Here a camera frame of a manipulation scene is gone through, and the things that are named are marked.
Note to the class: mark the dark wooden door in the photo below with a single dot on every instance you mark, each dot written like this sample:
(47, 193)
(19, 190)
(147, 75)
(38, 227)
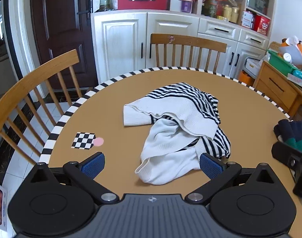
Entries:
(61, 34)

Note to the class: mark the white cabinet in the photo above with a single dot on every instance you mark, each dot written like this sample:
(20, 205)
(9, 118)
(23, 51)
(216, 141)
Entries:
(121, 42)

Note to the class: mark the striped white knit sweater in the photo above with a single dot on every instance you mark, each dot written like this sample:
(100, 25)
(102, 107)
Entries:
(175, 106)

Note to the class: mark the wooden drawer cabinet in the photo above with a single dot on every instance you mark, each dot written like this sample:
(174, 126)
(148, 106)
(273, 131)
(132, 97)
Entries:
(277, 86)

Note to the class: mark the white plastic bottle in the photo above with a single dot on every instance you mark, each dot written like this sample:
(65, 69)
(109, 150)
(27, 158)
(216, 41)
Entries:
(287, 58)

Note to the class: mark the teal tissue pack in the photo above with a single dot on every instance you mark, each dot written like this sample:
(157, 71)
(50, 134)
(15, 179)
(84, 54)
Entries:
(301, 75)

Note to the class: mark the gold tin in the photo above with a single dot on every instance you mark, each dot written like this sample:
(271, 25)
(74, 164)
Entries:
(227, 13)
(235, 15)

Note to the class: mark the wooden chair with sticker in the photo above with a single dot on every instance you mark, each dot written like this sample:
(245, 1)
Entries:
(190, 42)

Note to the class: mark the person's right hand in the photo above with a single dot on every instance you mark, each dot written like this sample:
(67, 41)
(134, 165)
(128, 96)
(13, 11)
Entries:
(293, 132)

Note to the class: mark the orange bag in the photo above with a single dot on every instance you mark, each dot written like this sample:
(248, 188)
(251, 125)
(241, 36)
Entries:
(245, 78)

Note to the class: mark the pink purple water bottle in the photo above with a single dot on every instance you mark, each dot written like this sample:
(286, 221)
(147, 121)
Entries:
(186, 5)

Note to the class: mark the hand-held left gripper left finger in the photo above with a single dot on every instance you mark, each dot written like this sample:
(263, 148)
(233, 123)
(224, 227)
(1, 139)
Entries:
(93, 165)

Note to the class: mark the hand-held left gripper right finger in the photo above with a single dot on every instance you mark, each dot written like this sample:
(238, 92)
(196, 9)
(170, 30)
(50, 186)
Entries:
(210, 165)

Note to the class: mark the white cardboard box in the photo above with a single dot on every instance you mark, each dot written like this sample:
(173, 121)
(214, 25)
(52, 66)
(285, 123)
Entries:
(252, 65)

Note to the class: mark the red gift box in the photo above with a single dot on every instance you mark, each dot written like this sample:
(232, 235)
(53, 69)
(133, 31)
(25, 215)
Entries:
(262, 25)

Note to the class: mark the green plastic basket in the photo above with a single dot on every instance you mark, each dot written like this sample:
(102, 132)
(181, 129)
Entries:
(277, 62)

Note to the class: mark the woven straw basket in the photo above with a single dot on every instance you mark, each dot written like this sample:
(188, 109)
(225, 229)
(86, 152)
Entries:
(274, 46)

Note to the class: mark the black white checkered marker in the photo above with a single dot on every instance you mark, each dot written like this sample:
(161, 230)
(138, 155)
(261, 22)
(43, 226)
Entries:
(83, 140)

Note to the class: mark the white red carton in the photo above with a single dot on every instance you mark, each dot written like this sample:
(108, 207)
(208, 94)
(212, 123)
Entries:
(247, 19)

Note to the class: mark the pink round sticker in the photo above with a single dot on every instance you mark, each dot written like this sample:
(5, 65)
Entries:
(99, 141)

